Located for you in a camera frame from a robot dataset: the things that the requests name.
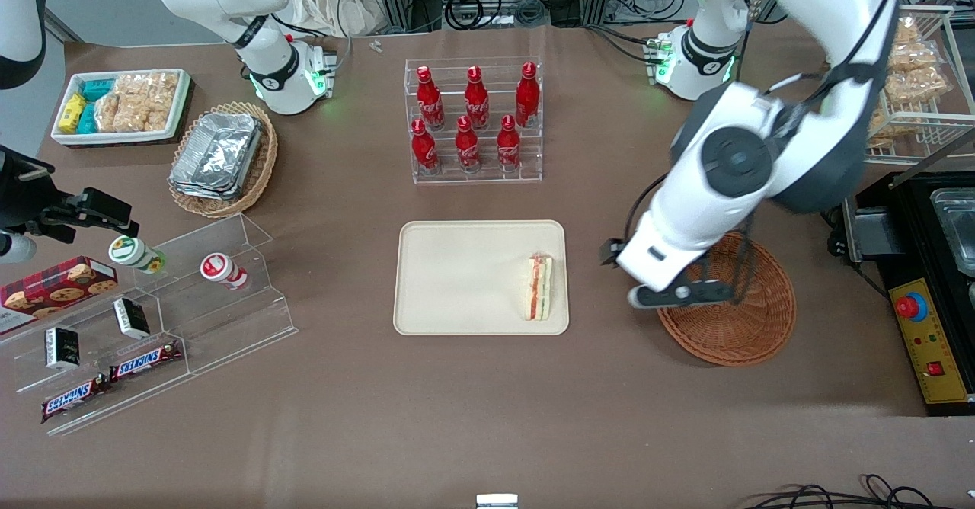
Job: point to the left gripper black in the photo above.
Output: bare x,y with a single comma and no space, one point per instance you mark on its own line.
606,253

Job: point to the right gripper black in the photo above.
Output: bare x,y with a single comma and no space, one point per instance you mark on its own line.
21,195

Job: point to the triangle sandwich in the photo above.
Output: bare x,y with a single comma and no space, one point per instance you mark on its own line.
537,288

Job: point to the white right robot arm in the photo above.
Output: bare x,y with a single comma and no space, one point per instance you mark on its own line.
259,59

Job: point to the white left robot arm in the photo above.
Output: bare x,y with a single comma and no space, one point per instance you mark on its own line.
685,212

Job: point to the round brown wicker basket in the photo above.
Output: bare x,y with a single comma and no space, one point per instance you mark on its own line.
731,334

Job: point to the light oval wicker basket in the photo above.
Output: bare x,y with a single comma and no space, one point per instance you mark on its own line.
263,166

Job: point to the cream plastic tray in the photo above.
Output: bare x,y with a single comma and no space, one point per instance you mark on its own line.
457,276

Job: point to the green capped yogurt bottle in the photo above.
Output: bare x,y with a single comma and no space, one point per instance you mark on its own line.
133,254

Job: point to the white rectangular snack bin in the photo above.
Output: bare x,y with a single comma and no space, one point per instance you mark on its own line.
114,138

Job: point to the red cookie box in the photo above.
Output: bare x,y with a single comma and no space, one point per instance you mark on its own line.
53,288

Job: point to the teal snack pack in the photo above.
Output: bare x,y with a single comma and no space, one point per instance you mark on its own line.
87,119
97,88

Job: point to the rice cracker packet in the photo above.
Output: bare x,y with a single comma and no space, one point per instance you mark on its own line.
156,90
122,116
918,67

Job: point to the yellow snack pack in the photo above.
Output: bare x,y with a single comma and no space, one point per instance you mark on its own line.
72,113

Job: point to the small black white box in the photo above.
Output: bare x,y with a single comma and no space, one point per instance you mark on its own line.
62,347
132,318

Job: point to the aluminium foil container stack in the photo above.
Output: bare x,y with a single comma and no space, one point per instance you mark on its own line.
217,155

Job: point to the red capped yogurt bottle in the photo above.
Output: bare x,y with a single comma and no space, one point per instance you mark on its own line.
221,269

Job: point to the Snickers chocolate bar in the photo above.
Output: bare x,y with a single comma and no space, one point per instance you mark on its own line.
75,398
145,361

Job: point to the clear acrylic tiered stand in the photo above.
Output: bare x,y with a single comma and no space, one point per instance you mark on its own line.
228,318

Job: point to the red cola bottle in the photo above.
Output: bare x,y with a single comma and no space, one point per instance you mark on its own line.
429,101
477,101
527,97
508,147
467,147
424,149

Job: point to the clear acrylic bottle rack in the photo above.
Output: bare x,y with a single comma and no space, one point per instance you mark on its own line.
472,177

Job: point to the yellow emergency stop box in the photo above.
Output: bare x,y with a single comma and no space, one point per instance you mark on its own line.
933,349

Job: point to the white cloth bag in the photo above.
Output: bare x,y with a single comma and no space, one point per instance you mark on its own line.
335,2

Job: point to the steel pan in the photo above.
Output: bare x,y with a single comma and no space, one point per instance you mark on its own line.
958,231

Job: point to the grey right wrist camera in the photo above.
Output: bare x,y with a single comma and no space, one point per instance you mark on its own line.
15,248

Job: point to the grey metal bracket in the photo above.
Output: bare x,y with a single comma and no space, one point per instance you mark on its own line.
876,235

